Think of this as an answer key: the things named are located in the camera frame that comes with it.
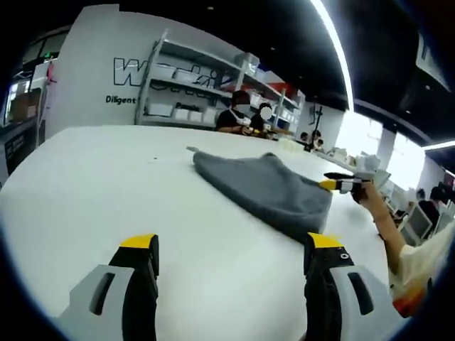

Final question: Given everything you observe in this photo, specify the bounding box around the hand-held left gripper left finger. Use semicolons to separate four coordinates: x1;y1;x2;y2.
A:
58;233;160;341

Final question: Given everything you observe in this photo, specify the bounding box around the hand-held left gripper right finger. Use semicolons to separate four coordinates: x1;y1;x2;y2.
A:
304;232;402;341

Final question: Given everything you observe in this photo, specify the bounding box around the grey towel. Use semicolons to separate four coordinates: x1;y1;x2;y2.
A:
191;151;333;246

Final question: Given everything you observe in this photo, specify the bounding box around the black pole stand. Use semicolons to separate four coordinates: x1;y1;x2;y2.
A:
308;104;324;152

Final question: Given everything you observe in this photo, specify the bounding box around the white desktop monitor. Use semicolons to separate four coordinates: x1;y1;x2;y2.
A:
400;204;433;246

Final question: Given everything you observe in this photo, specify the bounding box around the ceiling light strip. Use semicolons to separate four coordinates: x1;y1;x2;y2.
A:
422;140;455;151
309;0;356;111

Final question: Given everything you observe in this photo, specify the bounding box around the white table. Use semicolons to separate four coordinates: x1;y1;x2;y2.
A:
0;124;395;341

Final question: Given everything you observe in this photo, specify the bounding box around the red and blue banner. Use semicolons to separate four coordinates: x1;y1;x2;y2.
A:
255;63;296;90

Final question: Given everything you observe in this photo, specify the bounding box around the ceiling air conditioner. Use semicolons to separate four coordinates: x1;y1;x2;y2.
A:
415;33;455;93

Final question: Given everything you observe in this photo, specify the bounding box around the dark printed counter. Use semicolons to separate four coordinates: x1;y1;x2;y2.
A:
0;120;47;178

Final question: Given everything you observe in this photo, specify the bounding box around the row of white storage bins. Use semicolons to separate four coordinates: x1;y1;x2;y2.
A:
144;67;221;124

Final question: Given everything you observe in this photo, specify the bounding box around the grey metal storage shelf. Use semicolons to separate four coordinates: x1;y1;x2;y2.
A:
134;30;306;131

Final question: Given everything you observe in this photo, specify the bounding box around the brown cardboard box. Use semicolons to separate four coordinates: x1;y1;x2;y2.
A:
10;92;40;121

